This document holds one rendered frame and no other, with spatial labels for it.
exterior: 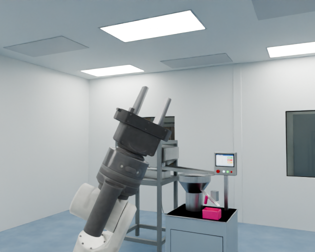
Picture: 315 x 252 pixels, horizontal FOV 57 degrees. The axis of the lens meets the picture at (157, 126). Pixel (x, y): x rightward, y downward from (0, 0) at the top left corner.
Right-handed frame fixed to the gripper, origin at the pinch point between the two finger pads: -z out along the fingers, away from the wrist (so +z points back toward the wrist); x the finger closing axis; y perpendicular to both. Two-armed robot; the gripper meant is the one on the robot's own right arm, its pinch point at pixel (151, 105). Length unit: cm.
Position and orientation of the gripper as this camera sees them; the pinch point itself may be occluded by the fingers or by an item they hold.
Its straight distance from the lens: 59.8
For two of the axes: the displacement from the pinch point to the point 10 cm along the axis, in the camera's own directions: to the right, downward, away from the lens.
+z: -4.0, 9.1, -0.5
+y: -3.4, -0.9, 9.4
